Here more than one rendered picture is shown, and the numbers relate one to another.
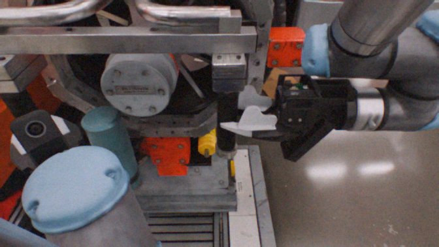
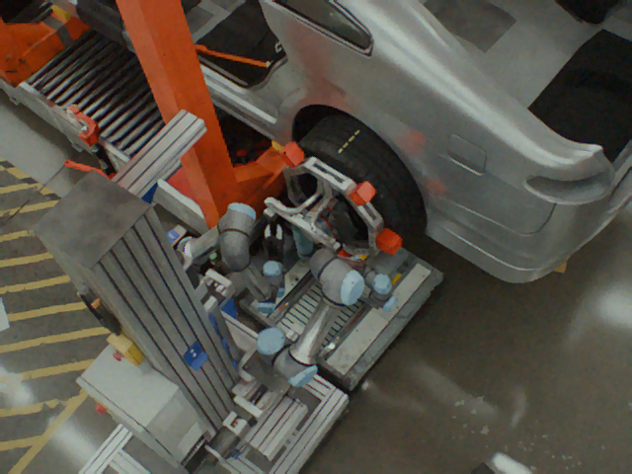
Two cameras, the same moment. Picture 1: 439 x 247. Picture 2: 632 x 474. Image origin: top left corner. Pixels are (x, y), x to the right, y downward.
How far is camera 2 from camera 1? 2.90 m
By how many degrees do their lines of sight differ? 34
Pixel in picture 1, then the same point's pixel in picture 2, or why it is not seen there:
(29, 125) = (270, 240)
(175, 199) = not seen: hidden behind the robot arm
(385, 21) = not seen: hidden behind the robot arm
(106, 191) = (274, 274)
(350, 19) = not seen: hidden behind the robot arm
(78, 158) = (273, 265)
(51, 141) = (274, 246)
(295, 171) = (459, 315)
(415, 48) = (368, 281)
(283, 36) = (384, 239)
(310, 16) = (433, 226)
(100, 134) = (296, 233)
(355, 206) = (475, 368)
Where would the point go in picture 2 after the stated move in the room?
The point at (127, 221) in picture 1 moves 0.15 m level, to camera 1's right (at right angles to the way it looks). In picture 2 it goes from (276, 279) to (301, 299)
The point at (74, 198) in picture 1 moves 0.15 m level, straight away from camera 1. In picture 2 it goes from (270, 272) to (268, 242)
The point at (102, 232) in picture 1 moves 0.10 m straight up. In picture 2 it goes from (271, 279) to (267, 268)
